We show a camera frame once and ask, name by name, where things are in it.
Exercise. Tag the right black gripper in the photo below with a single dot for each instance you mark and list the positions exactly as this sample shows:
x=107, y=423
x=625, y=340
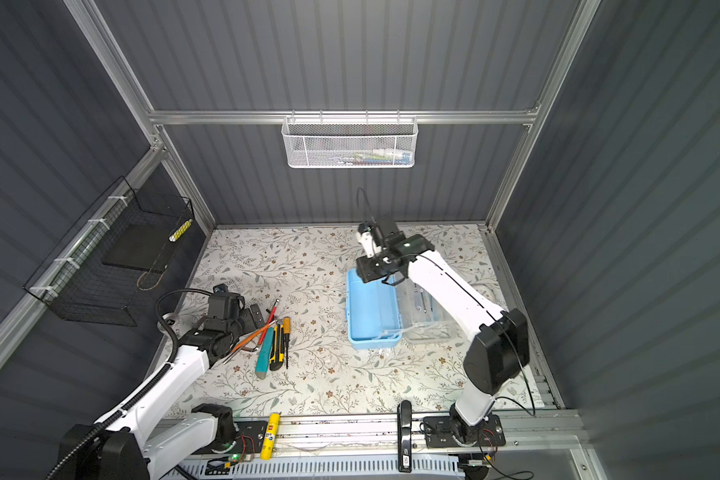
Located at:
x=365, y=270

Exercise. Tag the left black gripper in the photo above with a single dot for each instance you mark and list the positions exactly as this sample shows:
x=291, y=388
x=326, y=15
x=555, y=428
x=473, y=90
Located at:
x=249, y=324

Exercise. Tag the blue plastic tool box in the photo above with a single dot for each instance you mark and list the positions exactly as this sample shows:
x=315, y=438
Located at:
x=379, y=316

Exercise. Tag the clear handle screwdriver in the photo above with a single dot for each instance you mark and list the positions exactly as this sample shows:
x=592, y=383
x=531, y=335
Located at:
x=423, y=306

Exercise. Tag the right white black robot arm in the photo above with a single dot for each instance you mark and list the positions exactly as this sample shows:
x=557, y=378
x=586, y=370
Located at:
x=499, y=345

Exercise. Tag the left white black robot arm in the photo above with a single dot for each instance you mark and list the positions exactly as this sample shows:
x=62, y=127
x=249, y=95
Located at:
x=123, y=443

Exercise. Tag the orange pen tool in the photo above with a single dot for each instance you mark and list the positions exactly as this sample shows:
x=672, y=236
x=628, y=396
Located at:
x=256, y=335

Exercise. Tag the red pencil tool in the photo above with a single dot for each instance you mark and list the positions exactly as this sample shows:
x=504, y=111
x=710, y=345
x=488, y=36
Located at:
x=269, y=321

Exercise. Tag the teal utility knife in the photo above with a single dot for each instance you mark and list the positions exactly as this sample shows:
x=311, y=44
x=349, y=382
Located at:
x=265, y=351

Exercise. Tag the orange handle screwdriver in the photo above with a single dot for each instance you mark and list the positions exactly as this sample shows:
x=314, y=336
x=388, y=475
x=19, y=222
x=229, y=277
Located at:
x=286, y=340

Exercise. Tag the yellow marker on rail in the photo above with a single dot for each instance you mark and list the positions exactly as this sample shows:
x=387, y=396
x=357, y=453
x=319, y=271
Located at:
x=269, y=438

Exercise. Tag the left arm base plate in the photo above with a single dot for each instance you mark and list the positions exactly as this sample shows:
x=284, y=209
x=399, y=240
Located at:
x=248, y=441

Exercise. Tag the black wire side basket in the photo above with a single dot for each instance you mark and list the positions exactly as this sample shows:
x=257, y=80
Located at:
x=110, y=272

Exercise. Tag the white wire wall basket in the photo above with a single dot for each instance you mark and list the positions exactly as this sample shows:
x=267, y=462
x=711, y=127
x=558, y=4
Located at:
x=324, y=145

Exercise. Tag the black remote on rail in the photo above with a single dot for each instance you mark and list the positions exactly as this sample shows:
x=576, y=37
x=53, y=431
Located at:
x=404, y=436

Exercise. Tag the white perforated cable tray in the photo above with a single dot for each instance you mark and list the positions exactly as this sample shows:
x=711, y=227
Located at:
x=324, y=467

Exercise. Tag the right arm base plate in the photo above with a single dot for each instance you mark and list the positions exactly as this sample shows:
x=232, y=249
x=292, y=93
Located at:
x=446, y=432

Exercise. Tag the aluminium front rail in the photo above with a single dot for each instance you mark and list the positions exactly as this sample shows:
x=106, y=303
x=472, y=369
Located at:
x=369, y=434

